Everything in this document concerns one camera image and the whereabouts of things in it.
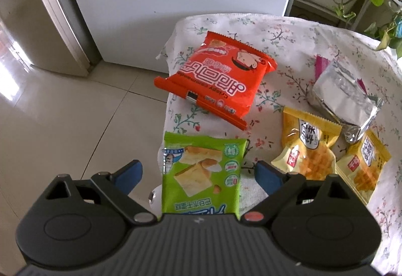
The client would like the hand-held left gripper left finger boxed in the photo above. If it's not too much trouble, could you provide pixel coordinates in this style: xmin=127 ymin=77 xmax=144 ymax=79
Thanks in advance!
xmin=45 ymin=160 xmax=154 ymax=226

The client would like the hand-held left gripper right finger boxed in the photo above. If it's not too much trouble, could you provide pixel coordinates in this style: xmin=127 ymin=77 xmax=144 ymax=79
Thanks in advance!
xmin=242 ymin=161 xmax=355 ymax=226

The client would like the green snack packet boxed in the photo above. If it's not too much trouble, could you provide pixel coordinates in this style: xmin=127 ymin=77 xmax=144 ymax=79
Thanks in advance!
xmin=161 ymin=131 xmax=247 ymax=222

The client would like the orange snack packet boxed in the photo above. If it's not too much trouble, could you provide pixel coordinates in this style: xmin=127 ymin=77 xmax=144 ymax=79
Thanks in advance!
xmin=153 ymin=30 xmax=277 ymax=131

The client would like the silver foil snack bag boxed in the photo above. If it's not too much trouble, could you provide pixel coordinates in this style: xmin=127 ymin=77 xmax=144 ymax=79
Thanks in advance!
xmin=306 ymin=59 xmax=385 ymax=144

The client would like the dark magenta snack packet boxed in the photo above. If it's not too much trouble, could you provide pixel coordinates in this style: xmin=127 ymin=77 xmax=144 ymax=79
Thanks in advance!
xmin=315 ymin=55 xmax=331 ymax=79

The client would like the white round object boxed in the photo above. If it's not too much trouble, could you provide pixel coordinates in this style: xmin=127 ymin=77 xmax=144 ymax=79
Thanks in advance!
xmin=147 ymin=186 xmax=164 ymax=215

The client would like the yellow waffle snack packet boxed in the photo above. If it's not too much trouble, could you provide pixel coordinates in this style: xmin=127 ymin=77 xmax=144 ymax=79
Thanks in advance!
xmin=271 ymin=106 xmax=343 ymax=183
xmin=335 ymin=129 xmax=392 ymax=206

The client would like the floral tablecloth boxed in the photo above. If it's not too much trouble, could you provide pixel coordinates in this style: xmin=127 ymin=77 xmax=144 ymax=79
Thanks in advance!
xmin=155 ymin=15 xmax=402 ymax=276

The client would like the grey metal cabinet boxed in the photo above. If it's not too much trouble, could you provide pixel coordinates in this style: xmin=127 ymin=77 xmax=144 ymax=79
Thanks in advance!
xmin=0 ymin=0 xmax=89 ymax=77

